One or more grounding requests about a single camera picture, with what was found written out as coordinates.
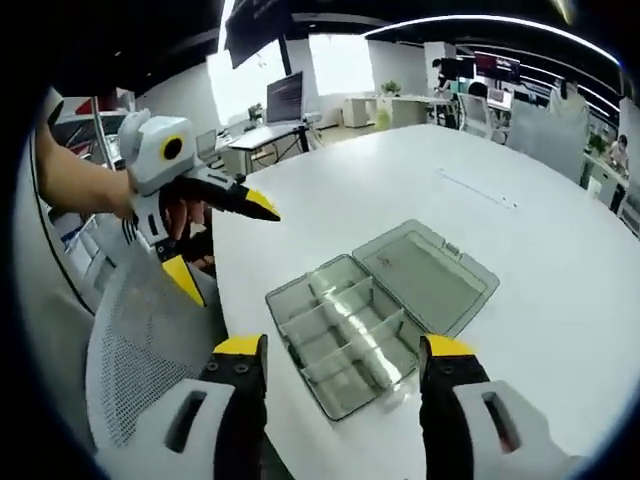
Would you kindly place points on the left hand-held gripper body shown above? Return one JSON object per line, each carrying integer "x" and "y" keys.
{"x": 155, "y": 150}

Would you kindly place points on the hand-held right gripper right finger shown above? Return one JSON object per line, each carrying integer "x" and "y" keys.
{"x": 445, "y": 410}

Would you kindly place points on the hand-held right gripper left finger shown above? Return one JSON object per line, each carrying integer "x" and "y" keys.
{"x": 230, "y": 410}

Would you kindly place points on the grey transparent guide fixture box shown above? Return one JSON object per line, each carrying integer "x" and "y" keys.
{"x": 425, "y": 270}

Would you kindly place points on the person's left hand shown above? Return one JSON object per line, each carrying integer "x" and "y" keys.
{"x": 182, "y": 217}

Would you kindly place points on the black-legged standing desk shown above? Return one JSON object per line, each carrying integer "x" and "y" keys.
{"x": 270, "y": 134}

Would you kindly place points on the white mesh office chair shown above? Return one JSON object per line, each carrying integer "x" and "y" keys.
{"x": 145, "y": 350}

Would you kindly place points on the dark laptop screen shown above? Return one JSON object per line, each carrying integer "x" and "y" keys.
{"x": 285, "y": 97}

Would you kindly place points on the person's grey shirt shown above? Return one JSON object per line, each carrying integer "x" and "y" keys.
{"x": 45, "y": 300}

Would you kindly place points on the white cabinet row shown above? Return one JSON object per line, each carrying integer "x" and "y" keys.
{"x": 400, "y": 112}

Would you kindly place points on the green potted plant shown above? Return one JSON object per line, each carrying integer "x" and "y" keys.
{"x": 391, "y": 87}

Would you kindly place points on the grey desk partition panel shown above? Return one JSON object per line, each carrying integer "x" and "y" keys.
{"x": 547, "y": 135}

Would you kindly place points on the dark wall monitor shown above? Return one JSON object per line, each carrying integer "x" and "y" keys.
{"x": 497, "y": 65}

